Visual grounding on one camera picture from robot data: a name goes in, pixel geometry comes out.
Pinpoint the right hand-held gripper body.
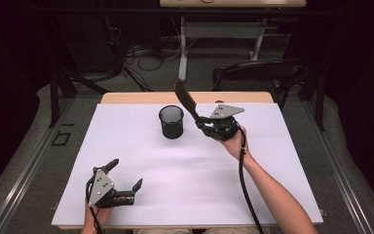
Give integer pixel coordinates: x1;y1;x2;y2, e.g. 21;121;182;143
205;103;245;142

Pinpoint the black chair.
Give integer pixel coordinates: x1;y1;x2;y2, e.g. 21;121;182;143
211;58;310;111

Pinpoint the tangle of floor cables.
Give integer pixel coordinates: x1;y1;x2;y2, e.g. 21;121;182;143
101;14;184;93

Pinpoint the black metal stand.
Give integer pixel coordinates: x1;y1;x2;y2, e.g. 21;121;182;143
48;68;110;129
297;69;326;133

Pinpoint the person's left hand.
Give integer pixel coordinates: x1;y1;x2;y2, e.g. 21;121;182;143
83;194;128;232

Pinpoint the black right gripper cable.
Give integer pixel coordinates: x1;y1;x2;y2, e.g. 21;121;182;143
238;127;266;234

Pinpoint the white table mat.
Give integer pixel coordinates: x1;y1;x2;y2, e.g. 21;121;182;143
51;102;324;228

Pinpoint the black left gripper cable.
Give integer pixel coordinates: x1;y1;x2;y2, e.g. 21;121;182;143
85;176;104;234

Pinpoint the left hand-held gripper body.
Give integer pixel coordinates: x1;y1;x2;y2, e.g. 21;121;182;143
85;166;136;210

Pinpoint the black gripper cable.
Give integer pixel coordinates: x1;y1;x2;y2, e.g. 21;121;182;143
238;127;266;234
85;176;104;234

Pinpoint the black mesh pen cup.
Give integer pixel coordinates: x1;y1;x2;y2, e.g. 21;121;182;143
158;104;185;140

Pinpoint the wooden table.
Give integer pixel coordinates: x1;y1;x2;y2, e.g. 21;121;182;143
57;91;319;230

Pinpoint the metal floor rail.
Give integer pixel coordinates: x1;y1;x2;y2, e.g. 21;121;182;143
300;97;374;234
0;97;76;234

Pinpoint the white-legged desk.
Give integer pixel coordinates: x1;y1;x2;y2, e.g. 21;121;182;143
159;0;308;83

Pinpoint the person's right hand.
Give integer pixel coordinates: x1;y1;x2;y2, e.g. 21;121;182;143
218;126;252;163

